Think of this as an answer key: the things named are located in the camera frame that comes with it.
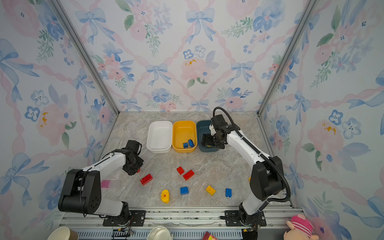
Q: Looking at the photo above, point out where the aluminium corner post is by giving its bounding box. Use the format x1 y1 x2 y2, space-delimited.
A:
257 0 318 117
48 0 120 115

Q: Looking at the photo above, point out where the dark teal plastic container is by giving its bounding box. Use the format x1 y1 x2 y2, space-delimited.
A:
196 119 221 153

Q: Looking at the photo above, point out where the right aluminium corner post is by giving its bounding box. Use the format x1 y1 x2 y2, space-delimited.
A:
257 0 318 117

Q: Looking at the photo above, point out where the red packet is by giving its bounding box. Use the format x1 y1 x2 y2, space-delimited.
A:
202 232 218 240

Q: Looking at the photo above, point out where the left aluminium corner post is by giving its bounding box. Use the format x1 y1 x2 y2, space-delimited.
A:
48 0 120 115

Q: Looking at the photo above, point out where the long red lego brick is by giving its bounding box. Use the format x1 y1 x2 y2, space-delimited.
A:
140 174 153 186

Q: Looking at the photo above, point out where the white plastic container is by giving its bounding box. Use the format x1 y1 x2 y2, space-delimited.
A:
147 121 173 154

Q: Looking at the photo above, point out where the yellow plastic container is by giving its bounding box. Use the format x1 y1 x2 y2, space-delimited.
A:
172 121 198 153

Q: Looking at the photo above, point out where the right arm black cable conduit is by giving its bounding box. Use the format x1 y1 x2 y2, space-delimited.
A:
212 106 292 203

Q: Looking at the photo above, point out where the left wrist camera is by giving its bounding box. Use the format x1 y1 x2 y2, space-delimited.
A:
125 140 142 155

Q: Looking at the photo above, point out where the pink plush toy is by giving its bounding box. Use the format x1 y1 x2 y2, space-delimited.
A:
283 214 320 240

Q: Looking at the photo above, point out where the paper cup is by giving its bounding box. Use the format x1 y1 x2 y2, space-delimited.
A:
48 227 79 240

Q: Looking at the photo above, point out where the pink lego brick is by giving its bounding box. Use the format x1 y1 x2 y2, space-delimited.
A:
101 180 121 189

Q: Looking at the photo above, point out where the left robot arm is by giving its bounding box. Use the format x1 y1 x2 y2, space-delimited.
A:
58 141 144 217

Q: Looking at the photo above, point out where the yellow duck lego piece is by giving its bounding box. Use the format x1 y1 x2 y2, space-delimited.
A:
161 190 170 204

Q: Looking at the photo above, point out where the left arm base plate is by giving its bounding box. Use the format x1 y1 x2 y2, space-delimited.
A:
103 210 146 227

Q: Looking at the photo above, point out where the aluminium mounting rail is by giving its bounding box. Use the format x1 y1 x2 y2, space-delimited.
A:
60 205 304 230

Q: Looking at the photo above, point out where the small red lego brick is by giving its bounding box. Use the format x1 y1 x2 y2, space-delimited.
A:
177 167 185 175

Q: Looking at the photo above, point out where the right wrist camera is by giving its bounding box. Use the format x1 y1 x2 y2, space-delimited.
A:
211 114 228 131

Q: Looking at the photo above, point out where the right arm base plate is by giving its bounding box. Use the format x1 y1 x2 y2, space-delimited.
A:
220 210 267 228

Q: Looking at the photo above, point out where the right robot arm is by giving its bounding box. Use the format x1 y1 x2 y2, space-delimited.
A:
204 125 291 226

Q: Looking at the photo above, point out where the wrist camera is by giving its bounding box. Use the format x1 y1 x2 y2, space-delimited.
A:
211 114 228 131
125 140 142 155

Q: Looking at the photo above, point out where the white bowl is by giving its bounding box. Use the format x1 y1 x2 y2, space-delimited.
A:
147 226 173 240

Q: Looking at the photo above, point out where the yellow lego brick flat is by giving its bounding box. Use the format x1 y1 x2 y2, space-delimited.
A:
206 185 216 196

